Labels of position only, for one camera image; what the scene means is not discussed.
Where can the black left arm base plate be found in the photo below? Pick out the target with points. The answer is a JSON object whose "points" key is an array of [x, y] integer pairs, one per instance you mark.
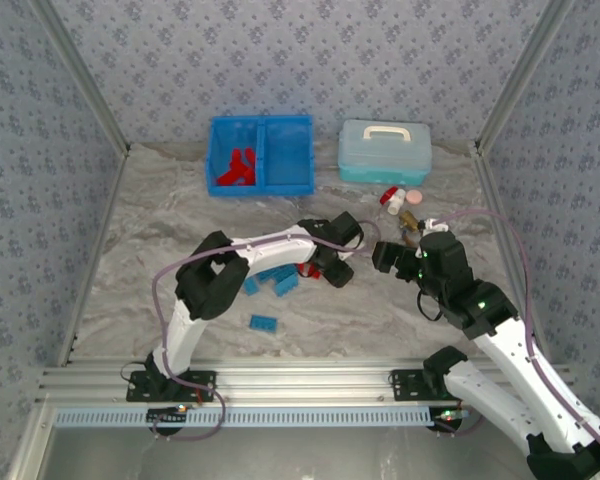
{"points": [[140, 392]]}

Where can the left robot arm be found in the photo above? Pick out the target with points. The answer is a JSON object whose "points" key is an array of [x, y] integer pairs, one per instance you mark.
{"points": [[180, 335]]}

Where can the brass valve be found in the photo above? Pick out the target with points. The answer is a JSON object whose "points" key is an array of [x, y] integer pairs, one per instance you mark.
{"points": [[409, 219]]}

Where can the aluminium table side rail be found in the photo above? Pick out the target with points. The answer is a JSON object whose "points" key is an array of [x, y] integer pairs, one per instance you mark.
{"points": [[495, 200], [101, 225]]}

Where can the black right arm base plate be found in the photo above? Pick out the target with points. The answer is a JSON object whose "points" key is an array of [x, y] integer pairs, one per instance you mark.
{"points": [[405, 387]]}

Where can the black controller board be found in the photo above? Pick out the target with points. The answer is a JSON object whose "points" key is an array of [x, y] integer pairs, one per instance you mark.
{"points": [[160, 415], [445, 422]]}

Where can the aluminium frame post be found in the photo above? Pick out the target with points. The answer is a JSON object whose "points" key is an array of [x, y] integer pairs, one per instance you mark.
{"points": [[81, 75], [523, 75]]}

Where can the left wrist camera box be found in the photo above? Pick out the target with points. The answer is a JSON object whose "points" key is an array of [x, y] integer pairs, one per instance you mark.
{"points": [[347, 227]]}

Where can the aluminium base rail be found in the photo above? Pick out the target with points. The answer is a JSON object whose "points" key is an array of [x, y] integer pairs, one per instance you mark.
{"points": [[305, 380]]}

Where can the blue two-compartment plastic bin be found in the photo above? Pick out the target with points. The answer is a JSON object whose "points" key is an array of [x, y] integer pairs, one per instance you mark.
{"points": [[261, 150]]}

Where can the pink round disc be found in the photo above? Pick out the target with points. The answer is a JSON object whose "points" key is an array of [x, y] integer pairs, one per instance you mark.
{"points": [[414, 196]]}

